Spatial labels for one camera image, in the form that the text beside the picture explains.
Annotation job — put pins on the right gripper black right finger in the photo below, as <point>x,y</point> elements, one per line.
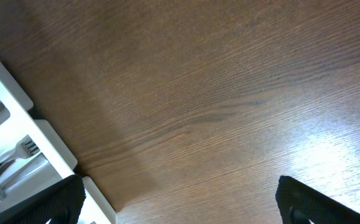
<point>299,203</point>

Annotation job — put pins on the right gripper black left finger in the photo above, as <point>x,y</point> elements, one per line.
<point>60,203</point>

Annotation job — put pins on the steel fork tines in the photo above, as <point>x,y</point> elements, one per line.
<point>24,149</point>

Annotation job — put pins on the white plastic cutlery tray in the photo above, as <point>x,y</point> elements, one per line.
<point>15,124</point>

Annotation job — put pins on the steel fork crossing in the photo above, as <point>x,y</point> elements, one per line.
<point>24,172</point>

